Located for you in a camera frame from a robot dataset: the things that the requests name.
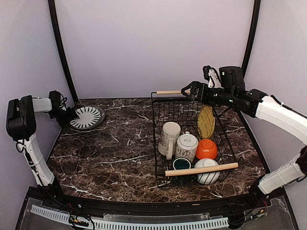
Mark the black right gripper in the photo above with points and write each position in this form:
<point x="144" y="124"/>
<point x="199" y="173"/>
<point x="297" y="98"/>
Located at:
<point x="202" y="96"/>

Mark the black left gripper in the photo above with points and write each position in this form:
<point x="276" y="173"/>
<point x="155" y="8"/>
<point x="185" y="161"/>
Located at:
<point x="72" y="112"/>

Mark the white plate with black stripes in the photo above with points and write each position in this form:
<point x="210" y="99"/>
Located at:
<point x="86" y="117"/>

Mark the yellow woven plate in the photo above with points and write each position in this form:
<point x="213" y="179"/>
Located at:
<point x="206" y="122"/>

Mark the grey reindeer snowflake plate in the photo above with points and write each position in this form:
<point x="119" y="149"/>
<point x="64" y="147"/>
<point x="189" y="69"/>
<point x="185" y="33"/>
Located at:
<point x="96" y="124"/>

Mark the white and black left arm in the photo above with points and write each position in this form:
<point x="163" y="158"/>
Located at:
<point x="21" y="127"/>

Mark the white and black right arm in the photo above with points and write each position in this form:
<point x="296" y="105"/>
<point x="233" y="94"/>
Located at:
<point x="281" y="121"/>

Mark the white mug with grey pattern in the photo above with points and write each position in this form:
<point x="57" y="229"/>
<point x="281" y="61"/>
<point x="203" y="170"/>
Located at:
<point x="170" y="133"/>

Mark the white cup with black characters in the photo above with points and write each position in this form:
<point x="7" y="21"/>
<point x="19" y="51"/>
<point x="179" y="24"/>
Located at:
<point x="186" y="146"/>

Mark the orange bowl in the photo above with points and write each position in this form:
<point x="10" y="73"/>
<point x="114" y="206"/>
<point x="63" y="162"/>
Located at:
<point x="206" y="149"/>

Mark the dark green cup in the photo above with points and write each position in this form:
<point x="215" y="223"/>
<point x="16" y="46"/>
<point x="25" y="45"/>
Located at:
<point x="181" y="163"/>

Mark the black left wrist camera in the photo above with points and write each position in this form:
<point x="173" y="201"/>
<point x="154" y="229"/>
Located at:
<point x="58" y="101"/>

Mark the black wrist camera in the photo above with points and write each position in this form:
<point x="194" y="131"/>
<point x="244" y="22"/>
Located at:
<point x="58" y="101"/>
<point x="209" y="76"/>

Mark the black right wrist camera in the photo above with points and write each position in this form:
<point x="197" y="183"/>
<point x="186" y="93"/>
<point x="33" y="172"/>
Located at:
<point x="209" y="76"/>

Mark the black wire dish rack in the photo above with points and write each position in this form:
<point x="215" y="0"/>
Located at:
<point x="185" y="113"/>

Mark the white slotted cable duct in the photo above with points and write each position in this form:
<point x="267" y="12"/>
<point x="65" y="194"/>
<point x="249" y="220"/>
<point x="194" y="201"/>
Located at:
<point x="125" y="222"/>

